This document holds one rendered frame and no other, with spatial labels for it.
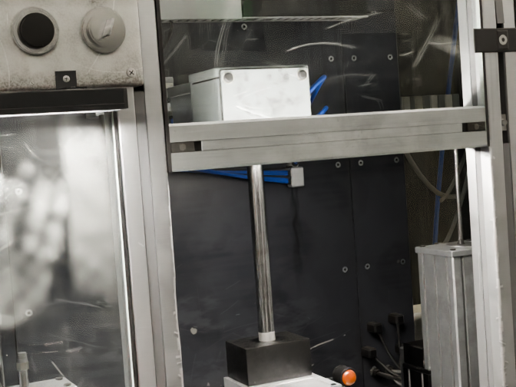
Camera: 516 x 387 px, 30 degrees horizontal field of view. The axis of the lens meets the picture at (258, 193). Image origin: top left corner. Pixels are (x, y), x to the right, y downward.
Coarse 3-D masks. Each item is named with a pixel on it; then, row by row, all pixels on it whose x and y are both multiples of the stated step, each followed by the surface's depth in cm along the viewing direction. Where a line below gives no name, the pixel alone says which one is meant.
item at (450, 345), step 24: (264, 168) 139; (288, 168) 140; (456, 168) 127; (456, 192) 128; (432, 264) 127; (456, 264) 123; (432, 288) 127; (456, 288) 123; (432, 312) 128; (456, 312) 123; (432, 336) 128; (456, 336) 124; (408, 360) 134; (432, 360) 129; (456, 360) 124; (408, 384) 134; (432, 384) 129; (456, 384) 124
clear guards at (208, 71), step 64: (192, 0) 90; (256, 0) 92; (320, 0) 95; (384, 0) 98; (448, 0) 102; (192, 64) 90; (256, 64) 93; (320, 64) 95; (384, 64) 99; (448, 64) 102; (0, 128) 82; (64, 128) 85; (192, 128) 90; (256, 128) 93; (320, 128) 96; (384, 128) 99; (448, 128) 102; (0, 192) 83; (64, 192) 85; (0, 256) 83; (64, 256) 85; (0, 320) 83; (64, 320) 85; (128, 320) 88; (0, 384) 83; (64, 384) 85; (128, 384) 88
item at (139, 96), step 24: (144, 120) 88; (504, 120) 105; (144, 144) 88; (504, 144) 105; (144, 168) 88; (480, 168) 106; (504, 168) 105; (144, 192) 88; (480, 192) 107; (144, 216) 88; (480, 216) 107
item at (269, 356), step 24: (264, 192) 116; (264, 216) 115; (264, 240) 115; (264, 264) 116; (264, 288) 116; (264, 312) 116; (264, 336) 116; (288, 336) 118; (240, 360) 114; (264, 360) 113; (288, 360) 115
